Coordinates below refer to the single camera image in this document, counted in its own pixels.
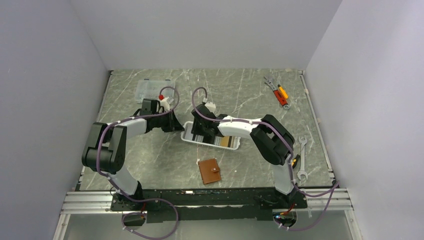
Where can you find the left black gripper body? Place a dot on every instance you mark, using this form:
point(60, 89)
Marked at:
point(165, 121)

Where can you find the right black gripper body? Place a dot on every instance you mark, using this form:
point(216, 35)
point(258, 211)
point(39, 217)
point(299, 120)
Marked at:
point(199, 129)

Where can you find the white striped card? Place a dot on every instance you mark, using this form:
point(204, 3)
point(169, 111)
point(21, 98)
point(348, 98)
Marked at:
point(198, 138)

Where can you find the white plastic basket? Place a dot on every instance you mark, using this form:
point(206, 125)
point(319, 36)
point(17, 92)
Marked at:
point(187, 136)

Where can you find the gold credit card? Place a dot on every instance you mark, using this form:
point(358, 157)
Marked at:
point(232, 142)

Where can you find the brown leather card holder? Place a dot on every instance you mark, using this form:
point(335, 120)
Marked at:
point(209, 171)

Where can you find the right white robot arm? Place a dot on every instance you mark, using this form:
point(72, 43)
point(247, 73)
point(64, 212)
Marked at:
point(270, 137)

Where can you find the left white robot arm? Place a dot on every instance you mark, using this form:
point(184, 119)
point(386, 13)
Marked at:
point(105, 147)

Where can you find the clear plastic organizer box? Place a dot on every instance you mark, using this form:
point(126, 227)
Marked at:
point(151, 89)

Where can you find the red adjustable wrench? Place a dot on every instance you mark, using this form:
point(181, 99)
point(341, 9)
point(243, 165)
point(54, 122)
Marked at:
point(281, 99)

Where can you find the yellow black screwdriver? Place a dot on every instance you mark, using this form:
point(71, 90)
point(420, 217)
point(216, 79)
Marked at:
point(295, 160)

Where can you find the silver open-end wrench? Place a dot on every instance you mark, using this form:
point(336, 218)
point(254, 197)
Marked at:
point(302, 174)

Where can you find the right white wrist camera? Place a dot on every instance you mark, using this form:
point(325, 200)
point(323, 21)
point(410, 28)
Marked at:
point(210, 106)

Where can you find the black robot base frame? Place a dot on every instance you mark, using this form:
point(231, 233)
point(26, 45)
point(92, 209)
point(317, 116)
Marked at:
point(258, 203)

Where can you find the yellow handled screwdriver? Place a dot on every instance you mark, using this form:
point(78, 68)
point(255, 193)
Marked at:
point(282, 91)

